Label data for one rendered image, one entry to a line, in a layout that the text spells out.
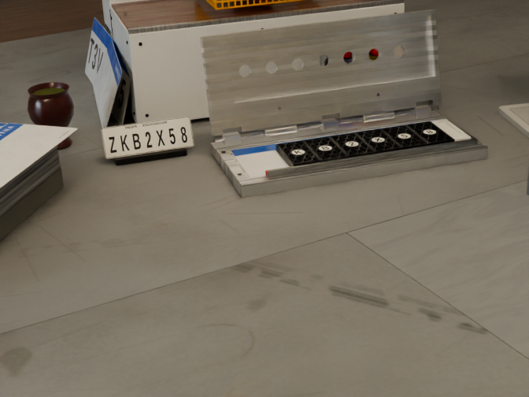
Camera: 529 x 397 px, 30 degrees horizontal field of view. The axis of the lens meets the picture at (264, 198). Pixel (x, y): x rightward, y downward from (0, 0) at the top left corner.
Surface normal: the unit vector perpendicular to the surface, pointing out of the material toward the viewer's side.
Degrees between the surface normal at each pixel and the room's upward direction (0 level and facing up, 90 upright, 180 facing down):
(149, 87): 90
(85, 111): 0
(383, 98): 77
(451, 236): 0
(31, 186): 90
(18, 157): 0
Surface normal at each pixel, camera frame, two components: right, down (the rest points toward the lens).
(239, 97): 0.27, 0.17
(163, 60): 0.29, 0.39
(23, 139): -0.04, -0.91
